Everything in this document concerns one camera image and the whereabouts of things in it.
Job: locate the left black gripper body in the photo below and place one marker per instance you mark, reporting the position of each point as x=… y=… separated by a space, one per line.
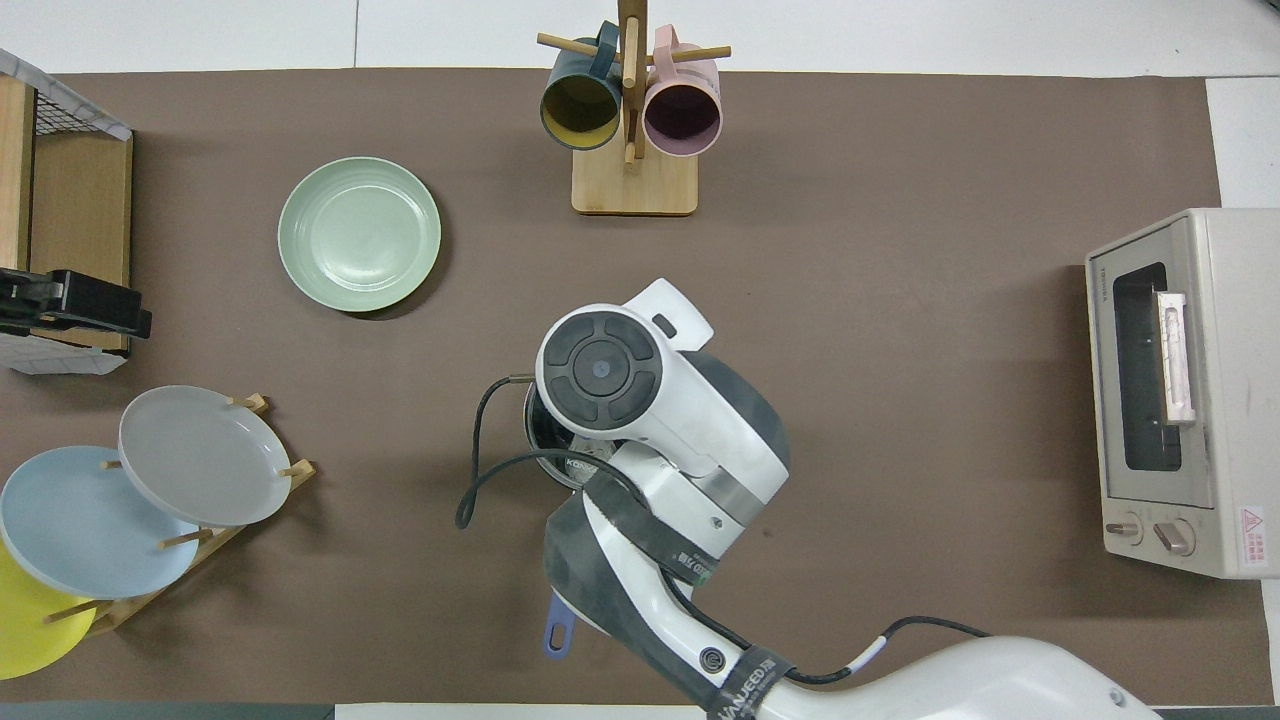
x=95 y=305

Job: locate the glass lid blue knob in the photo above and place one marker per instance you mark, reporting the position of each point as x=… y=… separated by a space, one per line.
x=555 y=440

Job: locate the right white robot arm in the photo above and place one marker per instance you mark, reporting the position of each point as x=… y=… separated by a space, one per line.
x=680 y=420

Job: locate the grey plate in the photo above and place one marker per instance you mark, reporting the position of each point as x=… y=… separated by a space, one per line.
x=200 y=455

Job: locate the light blue plate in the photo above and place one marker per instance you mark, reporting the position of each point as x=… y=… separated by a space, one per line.
x=80 y=525

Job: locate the light green plate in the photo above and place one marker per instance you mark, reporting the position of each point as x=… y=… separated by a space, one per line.
x=360 y=235

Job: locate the wooden plate rack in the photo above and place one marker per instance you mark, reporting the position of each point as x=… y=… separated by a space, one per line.
x=128 y=608

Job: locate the yellow plate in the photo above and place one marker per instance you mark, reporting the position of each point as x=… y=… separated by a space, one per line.
x=25 y=630

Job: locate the dark teal mug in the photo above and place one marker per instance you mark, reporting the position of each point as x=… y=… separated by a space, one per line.
x=580 y=112

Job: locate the wooden mug tree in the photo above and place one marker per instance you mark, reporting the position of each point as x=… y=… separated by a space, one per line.
x=634 y=185

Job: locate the pink mug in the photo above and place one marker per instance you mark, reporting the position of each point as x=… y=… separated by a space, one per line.
x=682 y=118

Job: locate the brown table mat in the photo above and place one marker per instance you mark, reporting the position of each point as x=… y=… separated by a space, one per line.
x=900 y=520

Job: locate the beige toaster oven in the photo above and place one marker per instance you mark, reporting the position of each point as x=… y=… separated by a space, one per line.
x=1235 y=420

